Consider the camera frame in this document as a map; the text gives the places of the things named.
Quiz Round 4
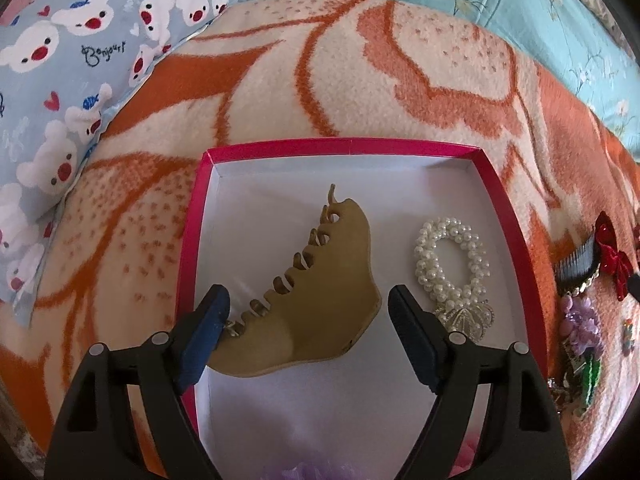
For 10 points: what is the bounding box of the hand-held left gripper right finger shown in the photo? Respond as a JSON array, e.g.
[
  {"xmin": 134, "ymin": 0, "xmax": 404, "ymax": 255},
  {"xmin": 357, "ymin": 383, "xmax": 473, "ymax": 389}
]
[{"xmin": 387, "ymin": 284, "xmax": 573, "ymax": 480}]

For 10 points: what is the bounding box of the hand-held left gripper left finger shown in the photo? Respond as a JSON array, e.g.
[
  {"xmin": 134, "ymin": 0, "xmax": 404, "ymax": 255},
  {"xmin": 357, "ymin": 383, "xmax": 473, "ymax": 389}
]
[{"xmin": 44, "ymin": 284, "xmax": 232, "ymax": 480}]

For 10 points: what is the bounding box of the red bow hair clip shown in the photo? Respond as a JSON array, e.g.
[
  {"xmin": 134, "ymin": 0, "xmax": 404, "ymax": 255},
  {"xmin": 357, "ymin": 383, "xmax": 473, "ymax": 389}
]
[{"xmin": 592, "ymin": 210, "xmax": 635, "ymax": 302}]

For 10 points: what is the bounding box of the black comb hair clip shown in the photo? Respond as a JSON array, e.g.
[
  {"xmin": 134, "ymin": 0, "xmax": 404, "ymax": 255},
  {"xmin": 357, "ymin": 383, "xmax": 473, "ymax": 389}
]
[{"xmin": 554, "ymin": 232, "xmax": 601, "ymax": 293}]

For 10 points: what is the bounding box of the lavender mesh scrunchie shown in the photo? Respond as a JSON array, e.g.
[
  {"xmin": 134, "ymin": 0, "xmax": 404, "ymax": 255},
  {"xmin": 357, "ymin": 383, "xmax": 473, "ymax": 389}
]
[{"xmin": 559, "ymin": 294, "xmax": 601, "ymax": 358}]

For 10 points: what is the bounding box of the tan hair claw clip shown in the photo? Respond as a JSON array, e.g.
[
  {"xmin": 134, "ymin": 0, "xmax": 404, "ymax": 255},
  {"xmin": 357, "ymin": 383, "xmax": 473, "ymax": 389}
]
[{"xmin": 207, "ymin": 184, "xmax": 383, "ymax": 376}]

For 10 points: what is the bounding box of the green braided hair tie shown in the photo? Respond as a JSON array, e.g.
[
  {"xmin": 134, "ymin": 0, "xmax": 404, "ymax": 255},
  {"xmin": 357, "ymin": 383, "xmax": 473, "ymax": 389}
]
[{"xmin": 575, "ymin": 355, "xmax": 603, "ymax": 417}]

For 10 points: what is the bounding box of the pink mesh scrunchie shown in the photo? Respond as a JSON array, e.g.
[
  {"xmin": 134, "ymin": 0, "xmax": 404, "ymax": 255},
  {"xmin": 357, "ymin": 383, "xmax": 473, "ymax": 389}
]
[{"xmin": 457, "ymin": 437, "xmax": 483, "ymax": 478}]

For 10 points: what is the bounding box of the red cardboard box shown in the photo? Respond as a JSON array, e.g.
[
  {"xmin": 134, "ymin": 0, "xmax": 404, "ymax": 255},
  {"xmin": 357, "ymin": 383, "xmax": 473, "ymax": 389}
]
[{"xmin": 175, "ymin": 141, "xmax": 551, "ymax": 480}]

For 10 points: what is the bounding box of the white pearl bead scrunchie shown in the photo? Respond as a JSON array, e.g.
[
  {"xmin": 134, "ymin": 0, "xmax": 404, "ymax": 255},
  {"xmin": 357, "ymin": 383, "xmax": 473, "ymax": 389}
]
[{"xmin": 414, "ymin": 217, "xmax": 496, "ymax": 343}]

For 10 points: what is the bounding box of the silver rhinestone brooch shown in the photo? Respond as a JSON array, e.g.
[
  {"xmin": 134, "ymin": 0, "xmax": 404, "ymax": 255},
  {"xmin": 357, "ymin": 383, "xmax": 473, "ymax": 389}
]
[{"xmin": 547, "ymin": 375, "xmax": 576, "ymax": 406}]

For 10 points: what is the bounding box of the orange and cream blanket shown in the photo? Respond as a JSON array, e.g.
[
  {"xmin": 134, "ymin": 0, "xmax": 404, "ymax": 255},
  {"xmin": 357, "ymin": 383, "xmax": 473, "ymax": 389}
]
[{"xmin": 0, "ymin": 0, "xmax": 640, "ymax": 480}]

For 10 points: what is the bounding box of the blue bear print pillow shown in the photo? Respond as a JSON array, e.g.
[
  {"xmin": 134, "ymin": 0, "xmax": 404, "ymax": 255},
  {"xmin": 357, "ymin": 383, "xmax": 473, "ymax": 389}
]
[{"xmin": 0, "ymin": 0, "xmax": 233, "ymax": 328}]

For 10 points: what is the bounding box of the teal floral bed sheet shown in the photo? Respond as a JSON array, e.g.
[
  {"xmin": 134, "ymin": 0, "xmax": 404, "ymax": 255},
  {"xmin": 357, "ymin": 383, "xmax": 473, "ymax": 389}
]
[{"xmin": 190, "ymin": 0, "xmax": 640, "ymax": 161}]

